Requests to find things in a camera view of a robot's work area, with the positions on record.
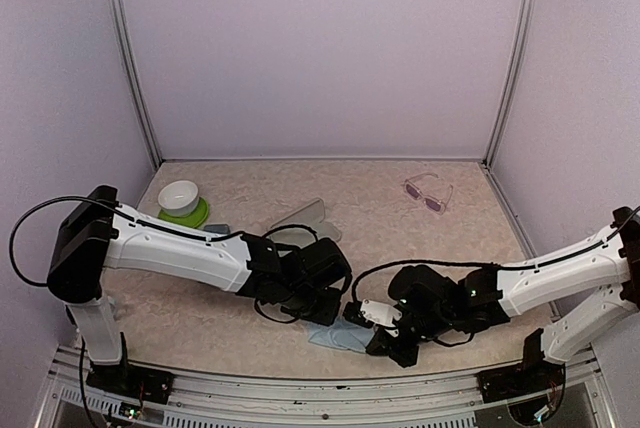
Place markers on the white bowl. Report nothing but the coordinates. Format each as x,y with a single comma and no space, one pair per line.
179,198

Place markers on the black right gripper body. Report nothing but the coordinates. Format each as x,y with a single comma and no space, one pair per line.
407,357

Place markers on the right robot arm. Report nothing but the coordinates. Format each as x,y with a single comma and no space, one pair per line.
429,305

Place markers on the light blue cloth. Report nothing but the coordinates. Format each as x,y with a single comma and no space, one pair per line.
341,335

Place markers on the grey-blue glasses case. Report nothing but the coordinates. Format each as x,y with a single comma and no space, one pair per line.
218,229

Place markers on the front aluminium rail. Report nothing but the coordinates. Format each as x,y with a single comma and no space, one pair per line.
200,399

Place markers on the green plate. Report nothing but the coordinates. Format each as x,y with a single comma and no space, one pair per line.
195,219

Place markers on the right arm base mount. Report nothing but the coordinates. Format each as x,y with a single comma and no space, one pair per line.
531,375

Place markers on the left aluminium corner post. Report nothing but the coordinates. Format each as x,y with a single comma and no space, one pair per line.
126,51

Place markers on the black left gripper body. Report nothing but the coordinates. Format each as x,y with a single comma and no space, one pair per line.
324,314

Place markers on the purple lens pink sunglasses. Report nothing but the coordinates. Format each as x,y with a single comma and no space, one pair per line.
430,189

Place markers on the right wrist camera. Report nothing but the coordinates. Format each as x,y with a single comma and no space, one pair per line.
368,313

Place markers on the aluminium corner post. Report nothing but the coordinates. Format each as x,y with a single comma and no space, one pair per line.
517,55
126,51

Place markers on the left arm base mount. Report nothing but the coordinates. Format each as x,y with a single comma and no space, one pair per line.
130,380

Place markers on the pink glasses case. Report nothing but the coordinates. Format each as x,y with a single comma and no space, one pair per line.
311,214

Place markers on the right aluminium corner post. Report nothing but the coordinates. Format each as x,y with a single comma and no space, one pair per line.
517,55

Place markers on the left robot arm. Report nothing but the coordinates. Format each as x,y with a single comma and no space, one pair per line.
305,283

